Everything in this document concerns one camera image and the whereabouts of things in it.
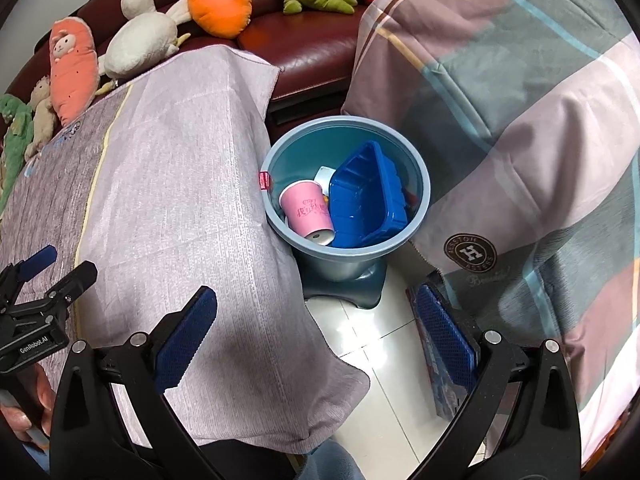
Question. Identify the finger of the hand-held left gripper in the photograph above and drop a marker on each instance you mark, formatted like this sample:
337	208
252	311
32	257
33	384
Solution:
77	277
37	260

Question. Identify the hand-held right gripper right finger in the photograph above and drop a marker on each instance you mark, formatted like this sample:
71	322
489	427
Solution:
445	337

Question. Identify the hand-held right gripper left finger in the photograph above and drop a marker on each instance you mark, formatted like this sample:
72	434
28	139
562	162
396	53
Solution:
187	340

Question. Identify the blue plastic bin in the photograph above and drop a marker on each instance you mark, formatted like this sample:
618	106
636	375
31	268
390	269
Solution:
350	265

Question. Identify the blue plastic tray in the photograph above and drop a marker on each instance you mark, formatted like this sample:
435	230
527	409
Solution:
365	195

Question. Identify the pink paper cup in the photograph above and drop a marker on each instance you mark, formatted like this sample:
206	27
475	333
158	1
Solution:
305	210

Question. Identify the white container red rim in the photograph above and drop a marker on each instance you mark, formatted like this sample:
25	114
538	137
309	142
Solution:
325	176

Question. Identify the person's left hand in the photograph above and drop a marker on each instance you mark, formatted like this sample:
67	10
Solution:
14	420

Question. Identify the blue plastic stool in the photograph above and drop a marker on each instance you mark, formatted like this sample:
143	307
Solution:
370	290

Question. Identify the small green dinosaur plush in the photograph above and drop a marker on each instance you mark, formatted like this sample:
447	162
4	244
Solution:
15	145

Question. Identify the beige plush doll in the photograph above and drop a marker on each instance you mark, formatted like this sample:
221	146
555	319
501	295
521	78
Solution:
42	115

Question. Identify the person's leg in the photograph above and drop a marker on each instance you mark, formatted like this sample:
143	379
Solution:
330	465

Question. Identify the pink carrot plush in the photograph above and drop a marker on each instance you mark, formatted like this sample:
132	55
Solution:
72	75

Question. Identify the white goose plush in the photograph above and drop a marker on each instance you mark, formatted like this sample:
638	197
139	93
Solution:
140	45

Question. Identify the plaid blanket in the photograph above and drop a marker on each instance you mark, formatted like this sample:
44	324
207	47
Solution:
525	110

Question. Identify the dark red leather sofa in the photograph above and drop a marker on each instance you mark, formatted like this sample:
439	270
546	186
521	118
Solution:
300	45

